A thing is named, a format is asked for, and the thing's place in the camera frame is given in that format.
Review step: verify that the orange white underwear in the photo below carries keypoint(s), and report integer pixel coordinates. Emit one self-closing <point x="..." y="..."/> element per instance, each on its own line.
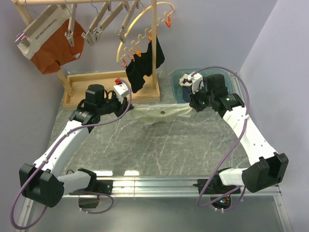
<point x="51" y="50"/>

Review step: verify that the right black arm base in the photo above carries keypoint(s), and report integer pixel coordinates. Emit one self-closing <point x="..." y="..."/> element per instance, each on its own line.
<point x="207" y="187"/>

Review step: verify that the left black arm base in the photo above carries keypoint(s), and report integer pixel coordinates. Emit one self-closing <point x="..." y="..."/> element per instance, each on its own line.
<point x="101" y="186"/>

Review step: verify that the wooden drying rack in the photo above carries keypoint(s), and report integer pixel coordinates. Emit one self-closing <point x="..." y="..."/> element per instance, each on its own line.
<point x="78" y="86"/>

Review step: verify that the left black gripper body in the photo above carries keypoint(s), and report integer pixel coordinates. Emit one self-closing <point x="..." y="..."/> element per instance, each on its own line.
<point x="113" y="105"/>

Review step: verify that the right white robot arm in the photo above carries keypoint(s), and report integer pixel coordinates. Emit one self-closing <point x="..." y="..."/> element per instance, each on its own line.
<point x="267" y="166"/>

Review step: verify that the black underwear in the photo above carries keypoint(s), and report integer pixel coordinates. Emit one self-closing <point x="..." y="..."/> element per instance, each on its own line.
<point x="138" y="68"/>

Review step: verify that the teal plastic basin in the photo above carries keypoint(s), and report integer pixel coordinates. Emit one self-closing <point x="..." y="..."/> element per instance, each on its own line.
<point x="177" y="89"/>

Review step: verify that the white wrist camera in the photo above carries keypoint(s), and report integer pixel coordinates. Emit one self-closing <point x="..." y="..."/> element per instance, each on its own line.
<point x="196" y="80"/>
<point x="120" y="89"/>

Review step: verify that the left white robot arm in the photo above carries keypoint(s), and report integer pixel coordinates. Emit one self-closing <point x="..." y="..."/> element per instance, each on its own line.
<point x="41" y="181"/>

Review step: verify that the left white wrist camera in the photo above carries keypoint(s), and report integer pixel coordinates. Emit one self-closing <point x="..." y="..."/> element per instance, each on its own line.
<point x="120" y="89"/>

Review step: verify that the pale yellow underwear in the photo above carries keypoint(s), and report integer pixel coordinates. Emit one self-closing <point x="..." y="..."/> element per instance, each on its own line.
<point x="150" y="114"/>

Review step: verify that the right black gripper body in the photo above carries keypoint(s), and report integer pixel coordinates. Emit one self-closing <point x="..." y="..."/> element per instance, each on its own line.
<point x="202" y="99"/>

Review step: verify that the yellow curved clip hanger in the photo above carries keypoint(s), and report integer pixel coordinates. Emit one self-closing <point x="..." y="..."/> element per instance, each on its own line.
<point x="141" y="28"/>

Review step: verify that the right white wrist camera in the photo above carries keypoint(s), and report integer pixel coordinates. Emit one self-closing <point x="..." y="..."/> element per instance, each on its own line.
<point x="196" y="80"/>

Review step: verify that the navy blue underwear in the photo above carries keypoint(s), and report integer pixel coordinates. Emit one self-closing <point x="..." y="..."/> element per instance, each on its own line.
<point x="186" y="84"/>

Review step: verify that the beige hanger with orange underwear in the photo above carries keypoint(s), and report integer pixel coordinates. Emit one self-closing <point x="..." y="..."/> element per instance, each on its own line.
<point x="48" y="17"/>

